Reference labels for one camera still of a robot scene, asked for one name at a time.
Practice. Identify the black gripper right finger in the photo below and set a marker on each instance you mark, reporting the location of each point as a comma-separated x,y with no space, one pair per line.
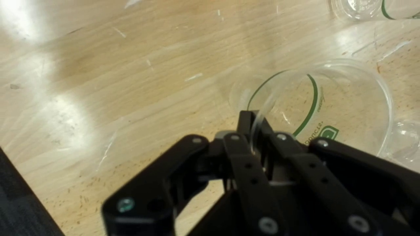
333,187

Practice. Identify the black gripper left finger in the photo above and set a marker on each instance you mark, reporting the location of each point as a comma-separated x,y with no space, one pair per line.
245,183

